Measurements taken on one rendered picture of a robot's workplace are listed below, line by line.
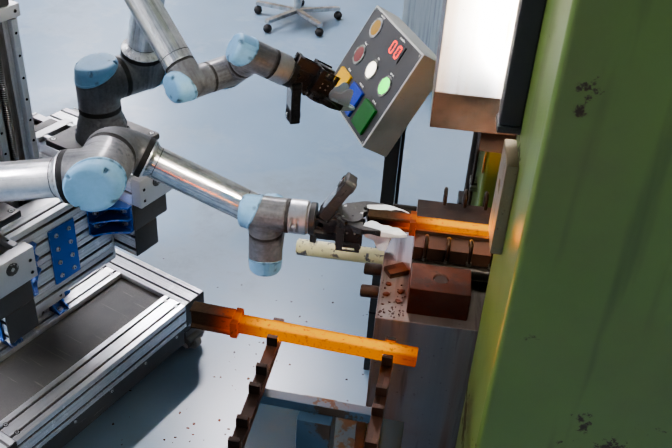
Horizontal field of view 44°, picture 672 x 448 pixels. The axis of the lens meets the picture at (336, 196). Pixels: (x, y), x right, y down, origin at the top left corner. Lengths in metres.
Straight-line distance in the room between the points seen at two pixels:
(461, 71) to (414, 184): 2.36
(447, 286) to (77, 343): 1.37
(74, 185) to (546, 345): 0.99
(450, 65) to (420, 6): 3.07
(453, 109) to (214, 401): 1.49
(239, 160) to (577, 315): 2.79
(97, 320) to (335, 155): 1.65
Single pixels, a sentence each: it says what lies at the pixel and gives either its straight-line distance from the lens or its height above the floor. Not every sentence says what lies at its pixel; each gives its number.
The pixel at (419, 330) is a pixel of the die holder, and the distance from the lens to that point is 1.67.
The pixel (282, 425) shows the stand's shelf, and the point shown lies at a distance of 1.74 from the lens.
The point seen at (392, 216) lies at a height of 1.01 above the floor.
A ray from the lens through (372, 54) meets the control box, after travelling 2.25.
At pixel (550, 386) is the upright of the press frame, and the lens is 1.40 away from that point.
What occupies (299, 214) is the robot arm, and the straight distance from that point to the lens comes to 1.77.
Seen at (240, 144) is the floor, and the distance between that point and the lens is 4.04.
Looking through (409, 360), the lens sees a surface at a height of 0.96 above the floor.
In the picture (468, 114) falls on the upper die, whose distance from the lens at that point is 1.56.
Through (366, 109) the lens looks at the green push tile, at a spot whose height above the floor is 1.03.
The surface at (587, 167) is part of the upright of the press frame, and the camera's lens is 1.15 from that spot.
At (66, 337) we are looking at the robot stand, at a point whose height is 0.21.
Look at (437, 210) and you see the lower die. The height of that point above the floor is 0.99.
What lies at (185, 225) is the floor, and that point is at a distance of 3.48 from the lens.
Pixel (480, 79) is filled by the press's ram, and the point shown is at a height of 1.40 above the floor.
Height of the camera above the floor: 2.01
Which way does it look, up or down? 33 degrees down
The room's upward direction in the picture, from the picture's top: 4 degrees clockwise
